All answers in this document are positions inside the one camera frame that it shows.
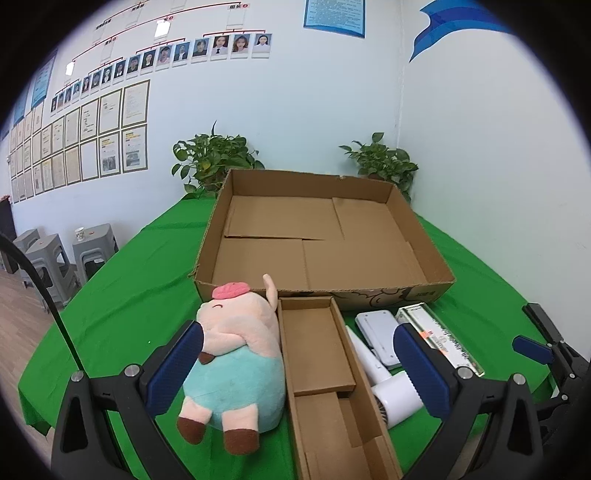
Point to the pink pig plush toy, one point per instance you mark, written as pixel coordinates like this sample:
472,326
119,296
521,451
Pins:
235,369

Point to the white hair dryer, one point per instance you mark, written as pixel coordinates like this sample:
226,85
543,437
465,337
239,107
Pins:
397,399

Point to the small green potted plant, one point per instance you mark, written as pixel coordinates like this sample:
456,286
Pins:
383,161

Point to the tall blue wall poster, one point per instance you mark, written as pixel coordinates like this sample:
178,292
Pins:
42,81

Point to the green tablecloth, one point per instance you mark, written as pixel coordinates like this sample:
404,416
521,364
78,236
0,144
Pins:
115,300

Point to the group of framed certificates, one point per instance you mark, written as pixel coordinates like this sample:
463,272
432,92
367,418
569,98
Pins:
87,138

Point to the narrow cardboard box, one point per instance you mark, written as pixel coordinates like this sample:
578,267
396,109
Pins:
318,350

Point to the dark screen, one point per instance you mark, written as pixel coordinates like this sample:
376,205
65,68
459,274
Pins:
5,217

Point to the bushy green potted plant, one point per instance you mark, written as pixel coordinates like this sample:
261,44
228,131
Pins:
217,157

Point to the white paper cup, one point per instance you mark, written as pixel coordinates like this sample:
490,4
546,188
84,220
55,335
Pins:
80,235

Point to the blue notice poster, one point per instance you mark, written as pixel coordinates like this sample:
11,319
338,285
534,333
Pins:
334,16

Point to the blue wall decoration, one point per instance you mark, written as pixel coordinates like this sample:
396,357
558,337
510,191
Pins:
443,23

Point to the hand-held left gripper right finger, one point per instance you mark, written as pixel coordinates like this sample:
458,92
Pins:
422,369

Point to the row of portrait photos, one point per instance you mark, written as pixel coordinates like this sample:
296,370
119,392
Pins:
175,53

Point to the large cardboard box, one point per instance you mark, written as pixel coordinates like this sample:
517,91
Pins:
323,240

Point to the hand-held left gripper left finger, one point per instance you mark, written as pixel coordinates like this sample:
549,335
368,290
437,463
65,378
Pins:
175,364

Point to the clear long plastic box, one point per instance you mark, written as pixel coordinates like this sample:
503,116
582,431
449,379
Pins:
443,341

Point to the grey plastic stool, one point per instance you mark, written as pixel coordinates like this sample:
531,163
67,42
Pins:
94,249
25,240
48,263

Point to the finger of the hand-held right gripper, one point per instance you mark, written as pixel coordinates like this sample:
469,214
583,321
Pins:
541,319
533,348

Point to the white flat case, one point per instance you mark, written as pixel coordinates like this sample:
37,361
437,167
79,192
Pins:
376,330

